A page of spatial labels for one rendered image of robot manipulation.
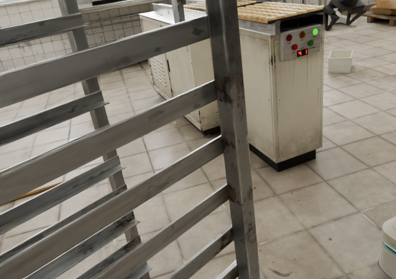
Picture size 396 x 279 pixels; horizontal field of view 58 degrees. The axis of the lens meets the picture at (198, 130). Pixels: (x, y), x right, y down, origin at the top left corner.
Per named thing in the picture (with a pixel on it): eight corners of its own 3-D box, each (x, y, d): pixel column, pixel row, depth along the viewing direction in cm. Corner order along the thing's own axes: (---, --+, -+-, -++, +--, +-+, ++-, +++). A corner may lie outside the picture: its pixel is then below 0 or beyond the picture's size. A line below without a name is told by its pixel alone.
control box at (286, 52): (279, 60, 187) (278, 33, 181) (316, 50, 194) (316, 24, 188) (283, 61, 183) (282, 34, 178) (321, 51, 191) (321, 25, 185)
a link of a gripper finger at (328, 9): (315, 25, 128) (324, 2, 121) (331, 22, 131) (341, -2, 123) (327, 36, 125) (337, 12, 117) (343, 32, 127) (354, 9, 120)
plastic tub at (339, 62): (350, 73, 359) (351, 57, 353) (327, 73, 369) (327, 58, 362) (352, 64, 383) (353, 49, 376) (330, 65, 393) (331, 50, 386)
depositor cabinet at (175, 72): (155, 96, 377) (138, 13, 341) (215, 80, 398) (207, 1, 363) (203, 141, 268) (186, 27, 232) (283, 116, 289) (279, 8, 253)
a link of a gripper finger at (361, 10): (330, 22, 131) (340, -2, 123) (346, 18, 133) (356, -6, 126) (342, 32, 127) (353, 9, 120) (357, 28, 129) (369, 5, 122)
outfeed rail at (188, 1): (185, 5, 356) (185, -3, 353) (188, 4, 357) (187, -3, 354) (323, 24, 185) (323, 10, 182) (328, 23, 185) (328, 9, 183)
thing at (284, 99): (224, 134, 274) (210, 13, 236) (263, 122, 285) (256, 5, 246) (276, 176, 214) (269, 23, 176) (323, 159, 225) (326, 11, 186)
